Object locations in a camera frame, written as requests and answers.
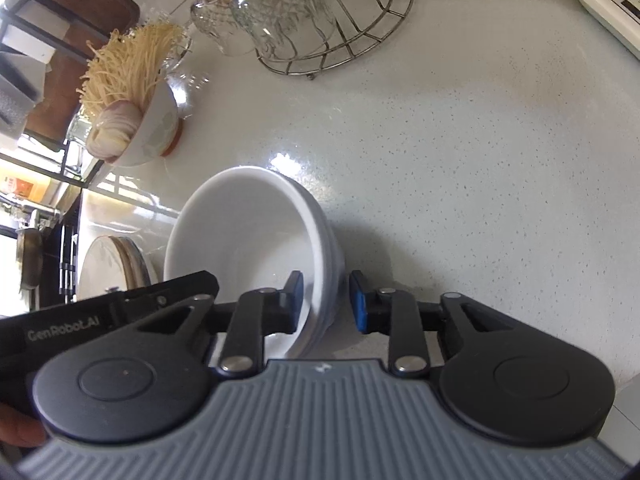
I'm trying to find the wire glass rack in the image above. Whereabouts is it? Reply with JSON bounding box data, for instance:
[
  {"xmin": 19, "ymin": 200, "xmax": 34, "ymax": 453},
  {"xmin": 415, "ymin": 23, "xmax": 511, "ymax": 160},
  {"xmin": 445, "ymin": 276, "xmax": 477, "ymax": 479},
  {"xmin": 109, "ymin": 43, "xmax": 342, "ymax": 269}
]
[{"xmin": 257, "ymin": 0, "xmax": 414, "ymax": 80}]

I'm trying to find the sliced purple onion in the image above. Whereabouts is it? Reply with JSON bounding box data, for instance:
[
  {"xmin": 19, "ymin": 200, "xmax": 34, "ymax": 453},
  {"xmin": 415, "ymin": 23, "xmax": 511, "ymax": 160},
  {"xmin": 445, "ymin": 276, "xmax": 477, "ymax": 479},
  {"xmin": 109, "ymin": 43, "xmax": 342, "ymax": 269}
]
[{"xmin": 86, "ymin": 100, "xmax": 142, "ymax": 160}]

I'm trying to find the white stacked bowl lower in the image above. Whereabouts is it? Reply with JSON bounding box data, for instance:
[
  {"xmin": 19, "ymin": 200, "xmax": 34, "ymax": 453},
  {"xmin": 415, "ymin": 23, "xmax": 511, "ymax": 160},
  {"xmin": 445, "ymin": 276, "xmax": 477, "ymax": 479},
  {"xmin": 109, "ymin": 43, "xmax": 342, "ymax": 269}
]
[{"xmin": 266, "ymin": 171, "xmax": 345, "ymax": 359}]

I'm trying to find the white bowl top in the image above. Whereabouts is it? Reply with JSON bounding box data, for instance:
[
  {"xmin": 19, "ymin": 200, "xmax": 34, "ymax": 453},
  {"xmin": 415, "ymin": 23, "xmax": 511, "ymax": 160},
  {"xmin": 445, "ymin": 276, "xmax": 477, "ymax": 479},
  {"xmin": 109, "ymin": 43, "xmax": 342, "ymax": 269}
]
[{"xmin": 162, "ymin": 164, "xmax": 331, "ymax": 361}]

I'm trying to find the white bowl with orange base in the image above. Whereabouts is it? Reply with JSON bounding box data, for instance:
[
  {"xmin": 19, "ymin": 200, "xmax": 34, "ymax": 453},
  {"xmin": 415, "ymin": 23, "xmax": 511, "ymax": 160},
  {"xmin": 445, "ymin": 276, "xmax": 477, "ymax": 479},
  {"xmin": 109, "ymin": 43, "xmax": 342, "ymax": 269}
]
[{"xmin": 100, "ymin": 81, "xmax": 182, "ymax": 167}]

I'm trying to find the person's right hand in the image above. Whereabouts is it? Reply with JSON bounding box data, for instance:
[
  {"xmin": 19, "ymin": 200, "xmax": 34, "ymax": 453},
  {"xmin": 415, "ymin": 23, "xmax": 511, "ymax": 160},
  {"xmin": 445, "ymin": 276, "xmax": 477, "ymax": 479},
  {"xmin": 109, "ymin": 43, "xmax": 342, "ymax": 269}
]
[{"xmin": 0, "ymin": 404, "xmax": 47, "ymax": 448}]

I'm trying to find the white plate with leaf print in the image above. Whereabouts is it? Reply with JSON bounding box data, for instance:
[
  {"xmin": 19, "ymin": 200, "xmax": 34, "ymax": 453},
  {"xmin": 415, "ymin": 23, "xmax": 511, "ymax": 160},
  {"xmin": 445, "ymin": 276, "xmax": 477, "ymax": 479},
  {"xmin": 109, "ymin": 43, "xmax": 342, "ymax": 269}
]
[{"xmin": 76, "ymin": 235, "xmax": 134, "ymax": 300}]

